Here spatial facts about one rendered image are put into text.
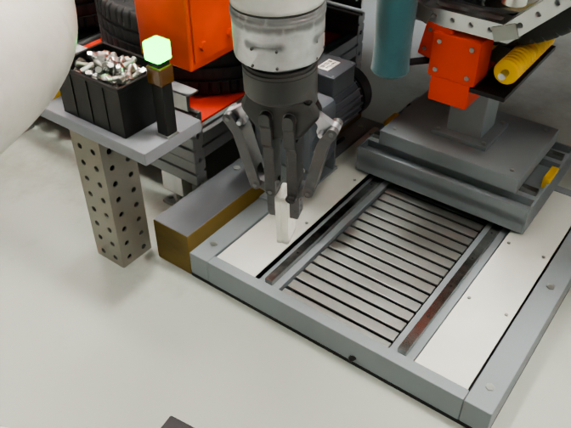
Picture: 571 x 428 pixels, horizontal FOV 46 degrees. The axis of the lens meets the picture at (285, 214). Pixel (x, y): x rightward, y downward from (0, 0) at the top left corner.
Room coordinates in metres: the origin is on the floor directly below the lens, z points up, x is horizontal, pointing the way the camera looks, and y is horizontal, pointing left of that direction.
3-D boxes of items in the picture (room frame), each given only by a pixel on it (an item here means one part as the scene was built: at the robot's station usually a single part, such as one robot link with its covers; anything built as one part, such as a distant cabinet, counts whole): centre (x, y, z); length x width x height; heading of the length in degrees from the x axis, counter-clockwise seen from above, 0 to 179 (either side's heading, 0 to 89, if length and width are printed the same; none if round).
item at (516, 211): (1.59, -0.51, 0.13); 0.50 x 0.36 x 0.10; 54
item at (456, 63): (1.49, -0.43, 0.48); 0.16 x 0.12 x 0.17; 144
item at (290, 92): (0.61, 0.00, 0.86); 0.08 x 0.07 x 0.09; 72
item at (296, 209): (0.61, -0.02, 0.73); 0.03 x 0.01 x 0.05; 72
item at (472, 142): (1.59, -0.51, 0.32); 0.40 x 0.30 x 0.28; 54
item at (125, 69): (1.30, 0.37, 0.51); 0.20 x 0.14 x 0.13; 54
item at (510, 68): (1.46, -0.57, 0.51); 0.29 x 0.06 x 0.06; 144
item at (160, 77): (1.21, 0.25, 0.59); 0.04 x 0.04 x 0.04; 54
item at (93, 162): (1.34, 0.43, 0.21); 0.10 x 0.10 x 0.42; 54
